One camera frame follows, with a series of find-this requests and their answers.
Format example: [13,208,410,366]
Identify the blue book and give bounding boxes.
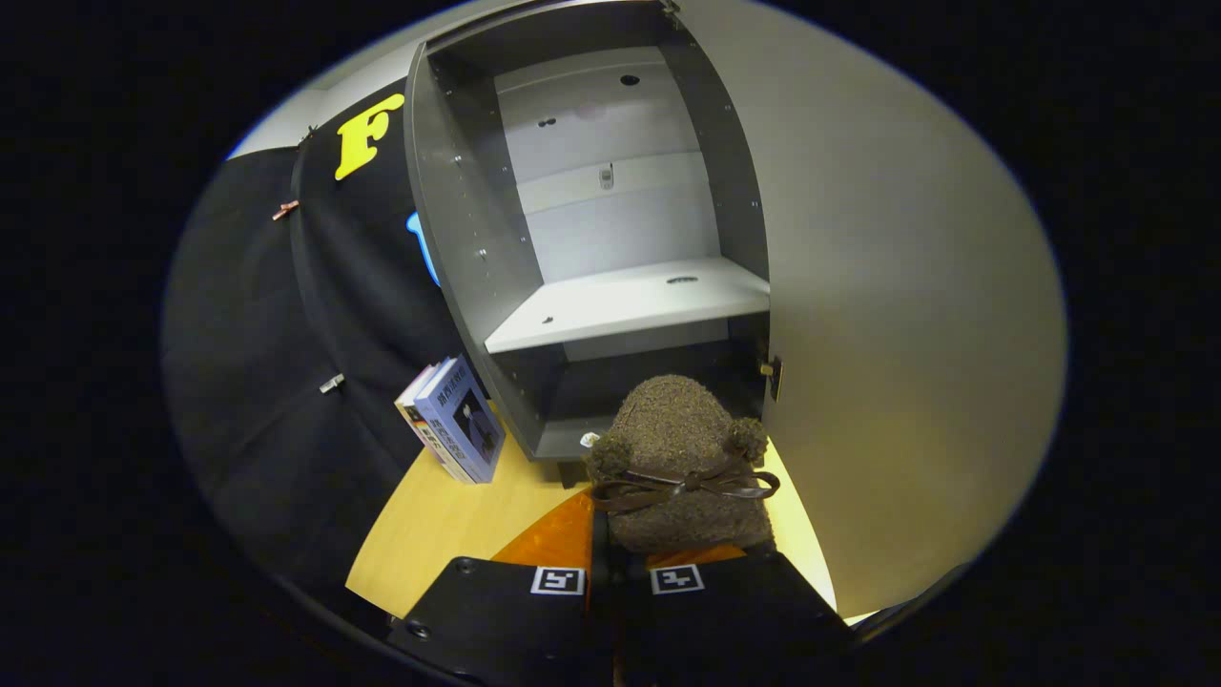
[414,355,507,486]

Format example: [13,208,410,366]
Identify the beige shoe cabinet door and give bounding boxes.
[668,0,1067,623]

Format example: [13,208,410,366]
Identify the white book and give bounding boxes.
[395,363,475,484]

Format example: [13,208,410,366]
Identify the black backdrop cloth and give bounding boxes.
[162,81,502,597]

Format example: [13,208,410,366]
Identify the brown fuzzy shoe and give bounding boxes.
[583,373,782,555]

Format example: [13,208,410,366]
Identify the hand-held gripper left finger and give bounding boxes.
[391,491,617,687]

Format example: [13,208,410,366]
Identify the grey shoe cabinet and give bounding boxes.
[404,0,785,489]

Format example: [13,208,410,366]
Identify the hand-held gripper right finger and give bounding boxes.
[614,542,856,687]

